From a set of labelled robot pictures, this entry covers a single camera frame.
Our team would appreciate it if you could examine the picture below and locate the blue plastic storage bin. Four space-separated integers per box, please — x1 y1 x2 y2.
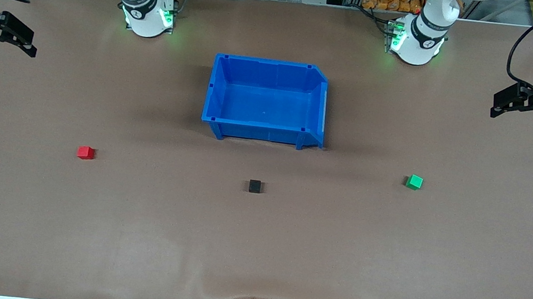
199 52 333 153

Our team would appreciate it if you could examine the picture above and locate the red cube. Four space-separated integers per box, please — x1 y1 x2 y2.
76 145 96 161

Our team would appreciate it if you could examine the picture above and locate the green cube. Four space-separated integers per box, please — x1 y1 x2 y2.
404 173 424 191

